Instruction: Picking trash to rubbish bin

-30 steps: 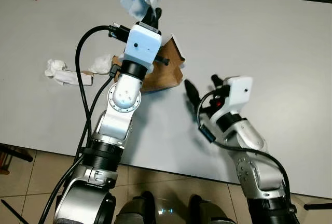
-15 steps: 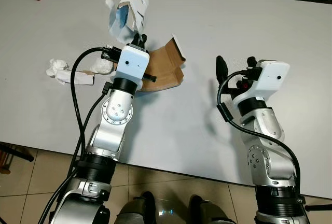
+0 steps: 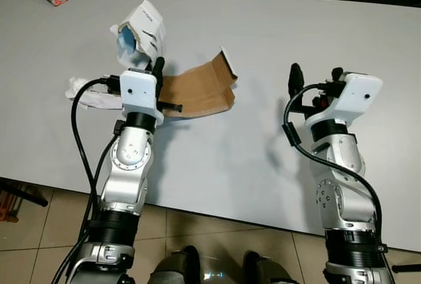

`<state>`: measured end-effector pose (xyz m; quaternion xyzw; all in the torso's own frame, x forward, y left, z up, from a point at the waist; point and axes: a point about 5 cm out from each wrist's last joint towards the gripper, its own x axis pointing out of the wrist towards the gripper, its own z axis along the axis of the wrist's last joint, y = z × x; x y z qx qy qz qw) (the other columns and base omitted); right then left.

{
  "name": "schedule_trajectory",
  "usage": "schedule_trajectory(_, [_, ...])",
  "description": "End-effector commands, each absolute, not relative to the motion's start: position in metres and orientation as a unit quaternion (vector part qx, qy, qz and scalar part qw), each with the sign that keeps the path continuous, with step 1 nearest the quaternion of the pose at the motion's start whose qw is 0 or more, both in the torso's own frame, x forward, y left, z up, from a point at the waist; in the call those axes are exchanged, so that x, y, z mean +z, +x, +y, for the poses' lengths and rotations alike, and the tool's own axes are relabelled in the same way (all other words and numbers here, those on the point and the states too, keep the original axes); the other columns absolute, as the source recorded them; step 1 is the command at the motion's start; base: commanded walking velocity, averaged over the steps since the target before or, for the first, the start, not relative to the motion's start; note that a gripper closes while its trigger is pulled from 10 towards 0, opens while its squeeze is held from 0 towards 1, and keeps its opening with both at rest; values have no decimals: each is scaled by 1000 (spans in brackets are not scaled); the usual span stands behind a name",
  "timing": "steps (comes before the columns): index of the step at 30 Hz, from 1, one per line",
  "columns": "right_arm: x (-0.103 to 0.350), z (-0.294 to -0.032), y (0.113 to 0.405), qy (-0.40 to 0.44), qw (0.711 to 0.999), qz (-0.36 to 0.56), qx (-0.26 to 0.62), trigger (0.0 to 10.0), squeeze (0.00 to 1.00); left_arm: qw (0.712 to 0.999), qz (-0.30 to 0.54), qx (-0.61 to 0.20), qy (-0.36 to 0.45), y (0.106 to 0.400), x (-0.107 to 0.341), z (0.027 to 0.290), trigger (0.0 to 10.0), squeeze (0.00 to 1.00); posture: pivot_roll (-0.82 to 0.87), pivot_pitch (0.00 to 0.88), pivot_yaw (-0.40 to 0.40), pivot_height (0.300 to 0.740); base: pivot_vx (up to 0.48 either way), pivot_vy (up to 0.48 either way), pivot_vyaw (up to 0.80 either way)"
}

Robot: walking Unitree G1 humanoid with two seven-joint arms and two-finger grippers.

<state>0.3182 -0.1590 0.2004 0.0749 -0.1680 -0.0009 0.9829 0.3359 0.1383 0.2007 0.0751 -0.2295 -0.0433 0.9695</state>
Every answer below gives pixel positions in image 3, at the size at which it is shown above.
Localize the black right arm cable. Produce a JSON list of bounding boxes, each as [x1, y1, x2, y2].
[[282, 83, 384, 233]]

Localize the black chair foot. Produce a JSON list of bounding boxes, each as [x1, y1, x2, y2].
[[391, 264, 421, 273]]

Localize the robot right leg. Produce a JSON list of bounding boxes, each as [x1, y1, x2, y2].
[[243, 250, 294, 284]]

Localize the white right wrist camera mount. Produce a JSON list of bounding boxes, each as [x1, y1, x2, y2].
[[304, 72, 384, 131]]

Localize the white paper box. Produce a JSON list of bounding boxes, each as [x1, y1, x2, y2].
[[109, 0, 167, 74]]

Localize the robot left leg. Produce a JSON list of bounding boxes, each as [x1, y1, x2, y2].
[[150, 245, 202, 284]]

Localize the robot leg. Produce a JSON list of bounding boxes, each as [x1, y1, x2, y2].
[[243, 250, 294, 284], [150, 245, 202, 284]]

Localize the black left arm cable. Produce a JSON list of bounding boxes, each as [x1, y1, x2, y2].
[[51, 76, 126, 284]]

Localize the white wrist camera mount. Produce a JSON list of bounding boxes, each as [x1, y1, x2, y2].
[[120, 68, 160, 118], [304, 72, 384, 131]]

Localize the crumpled white tissue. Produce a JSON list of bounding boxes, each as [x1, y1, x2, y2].
[[64, 76, 126, 111]]

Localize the brown cardboard piece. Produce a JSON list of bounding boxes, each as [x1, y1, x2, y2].
[[160, 47, 239, 120]]

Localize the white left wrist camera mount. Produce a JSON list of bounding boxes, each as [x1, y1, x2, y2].
[[120, 68, 160, 118]]

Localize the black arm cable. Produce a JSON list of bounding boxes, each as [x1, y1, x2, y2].
[[51, 76, 126, 284], [282, 83, 384, 233]]

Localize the black chair legs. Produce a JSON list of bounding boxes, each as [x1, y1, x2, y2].
[[0, 177, 49, 223]]

